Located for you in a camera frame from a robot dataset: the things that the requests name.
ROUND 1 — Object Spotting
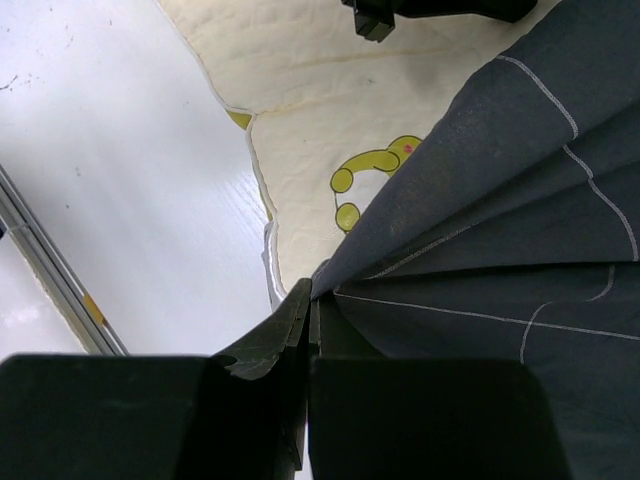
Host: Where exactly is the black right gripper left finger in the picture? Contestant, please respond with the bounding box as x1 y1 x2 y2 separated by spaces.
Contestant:
1 279 311 479

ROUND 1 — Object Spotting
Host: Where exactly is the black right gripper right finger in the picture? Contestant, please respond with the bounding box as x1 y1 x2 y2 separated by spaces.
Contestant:
308 298 568 479

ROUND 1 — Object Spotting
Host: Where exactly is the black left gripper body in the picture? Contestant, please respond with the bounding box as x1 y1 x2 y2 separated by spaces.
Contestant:
341 0 537 42

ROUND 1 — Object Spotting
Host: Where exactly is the cream memory foam pillow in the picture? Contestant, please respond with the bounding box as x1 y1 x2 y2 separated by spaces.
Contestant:
162 1 550 298

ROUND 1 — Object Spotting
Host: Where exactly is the dark grey checked pillowcase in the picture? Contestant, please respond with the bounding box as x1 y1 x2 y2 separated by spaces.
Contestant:
313 1 639 479

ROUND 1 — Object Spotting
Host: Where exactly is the aluminium front rail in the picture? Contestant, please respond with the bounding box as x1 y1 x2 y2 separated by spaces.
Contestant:
1 171 129 356

